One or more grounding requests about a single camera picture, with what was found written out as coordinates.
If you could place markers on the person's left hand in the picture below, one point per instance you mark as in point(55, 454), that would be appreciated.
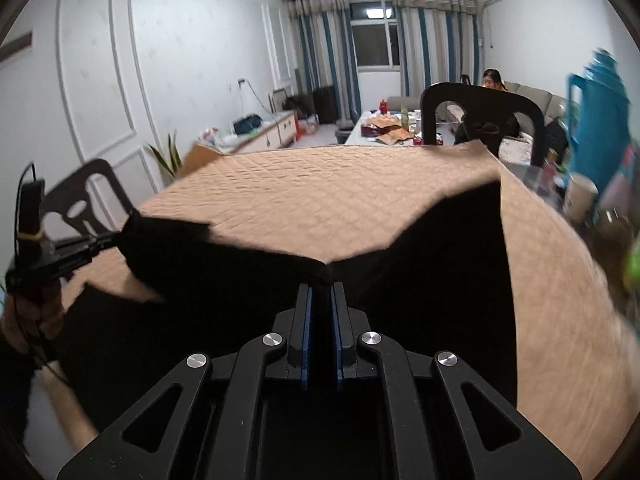
point(27, 322)

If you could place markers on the black speaker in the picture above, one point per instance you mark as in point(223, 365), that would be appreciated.
point(325, 105)

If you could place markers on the red bottle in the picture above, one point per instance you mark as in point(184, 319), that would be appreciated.
point(383, 106)

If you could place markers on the black pants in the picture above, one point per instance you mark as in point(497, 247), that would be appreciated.
point(225, 300)

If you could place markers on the blue thermos jug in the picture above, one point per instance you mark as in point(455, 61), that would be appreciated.
point(600, 125)

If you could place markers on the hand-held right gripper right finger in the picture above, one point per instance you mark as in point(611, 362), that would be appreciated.
point(341, 320)

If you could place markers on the person's left forearm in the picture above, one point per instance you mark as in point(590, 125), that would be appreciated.
point(67, 410)

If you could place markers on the black chair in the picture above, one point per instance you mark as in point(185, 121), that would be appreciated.
point(107, 180)
point(530, 110)

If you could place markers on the white low cabinet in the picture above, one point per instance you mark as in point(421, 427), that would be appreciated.
point(275, 132)

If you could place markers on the glass jar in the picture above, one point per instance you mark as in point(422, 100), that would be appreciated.
point(612, 240)

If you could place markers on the striped curtain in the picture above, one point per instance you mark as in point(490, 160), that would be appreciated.
point(430, 45)
point(320, 50)

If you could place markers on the white coffee table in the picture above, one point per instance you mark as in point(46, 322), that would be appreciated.
point(356, 136)

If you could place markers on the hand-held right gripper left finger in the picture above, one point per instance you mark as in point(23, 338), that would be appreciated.
point(306, 320)

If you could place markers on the peach quilted blanket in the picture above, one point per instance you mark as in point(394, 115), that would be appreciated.
point(325, 195)

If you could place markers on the brown cardboard box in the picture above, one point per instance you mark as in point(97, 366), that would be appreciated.
point(382, 124)

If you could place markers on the dark bag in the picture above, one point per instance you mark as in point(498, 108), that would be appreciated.
point(247, 125)

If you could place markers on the window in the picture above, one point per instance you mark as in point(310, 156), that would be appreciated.
point(372, 40)

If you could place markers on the green potted plant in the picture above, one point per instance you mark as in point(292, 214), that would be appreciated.
point(172, 157)

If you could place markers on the white paper cup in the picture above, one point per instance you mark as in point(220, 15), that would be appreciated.
point(580, 195)

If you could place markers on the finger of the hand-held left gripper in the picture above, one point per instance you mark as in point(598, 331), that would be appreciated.
point(92, 247)

